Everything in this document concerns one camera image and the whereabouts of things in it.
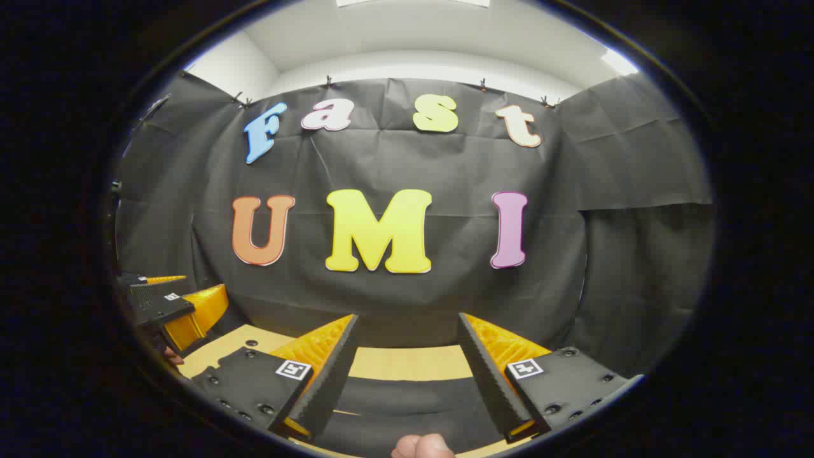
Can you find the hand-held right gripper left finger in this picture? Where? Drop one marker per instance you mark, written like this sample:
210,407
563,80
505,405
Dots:
331,381

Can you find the ceiling light panel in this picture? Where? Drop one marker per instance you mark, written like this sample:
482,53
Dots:
618,62

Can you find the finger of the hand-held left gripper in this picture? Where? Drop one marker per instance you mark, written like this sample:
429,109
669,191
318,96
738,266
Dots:
159,308
130,281

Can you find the black backdrop cloth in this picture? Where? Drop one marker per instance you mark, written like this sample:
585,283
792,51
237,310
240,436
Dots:
445,159

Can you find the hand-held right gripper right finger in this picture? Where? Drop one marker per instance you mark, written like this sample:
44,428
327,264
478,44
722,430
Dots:
489,375

